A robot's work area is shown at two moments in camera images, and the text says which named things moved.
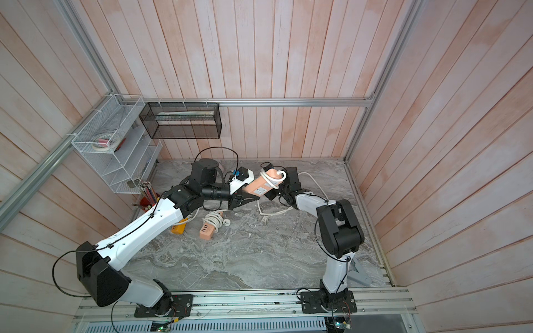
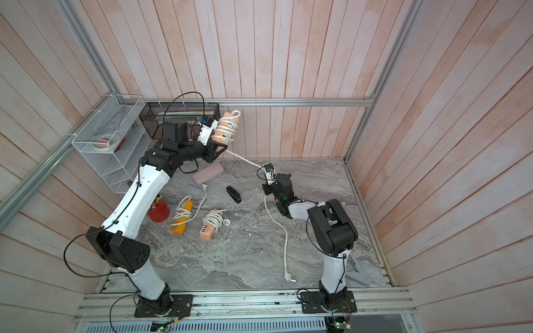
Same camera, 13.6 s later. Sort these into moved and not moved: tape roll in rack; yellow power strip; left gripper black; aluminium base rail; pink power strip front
Moved: left gripper black
Not moved: tape roll in rack; aluminium base rail; yellow power strip; pink power strip front
